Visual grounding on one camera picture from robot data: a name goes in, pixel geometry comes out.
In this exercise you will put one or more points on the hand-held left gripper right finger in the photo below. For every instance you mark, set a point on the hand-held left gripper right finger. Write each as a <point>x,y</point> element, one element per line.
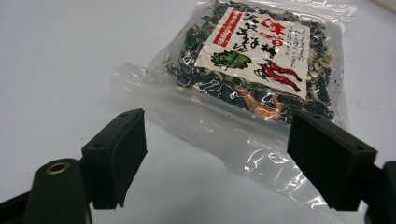
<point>330,158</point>

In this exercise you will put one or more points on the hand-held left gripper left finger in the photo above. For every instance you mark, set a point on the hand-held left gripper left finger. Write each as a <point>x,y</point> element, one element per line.
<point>113,161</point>

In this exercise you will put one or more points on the clear bag of dried seaweed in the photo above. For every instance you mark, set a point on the clear bag of dried seaweed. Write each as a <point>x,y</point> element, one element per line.
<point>249,77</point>

